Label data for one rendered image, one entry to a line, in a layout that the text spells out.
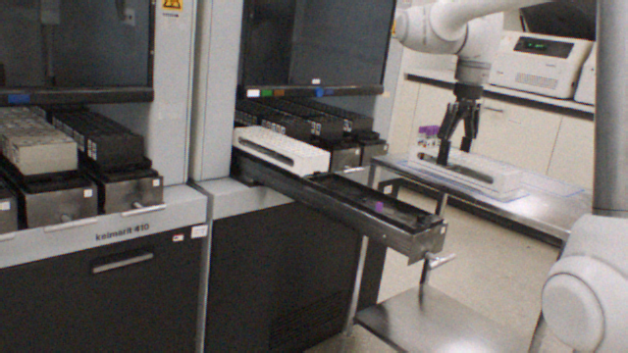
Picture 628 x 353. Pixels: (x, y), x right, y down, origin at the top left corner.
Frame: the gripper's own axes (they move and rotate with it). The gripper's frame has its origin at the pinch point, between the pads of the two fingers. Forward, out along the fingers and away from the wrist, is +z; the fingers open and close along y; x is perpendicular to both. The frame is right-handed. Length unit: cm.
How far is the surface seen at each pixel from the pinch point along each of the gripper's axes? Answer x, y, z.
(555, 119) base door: 46, 191, 8
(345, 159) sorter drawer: 32.6, -7.9, 10.2
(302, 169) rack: 15.6, -42.2, 4.2
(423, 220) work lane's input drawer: -16.9, -36.2, 5.9
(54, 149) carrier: 37, -93, 1
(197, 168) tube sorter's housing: 40, -57, 10
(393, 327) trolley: 6, -2, 60
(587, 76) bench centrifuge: 36, 191, -19
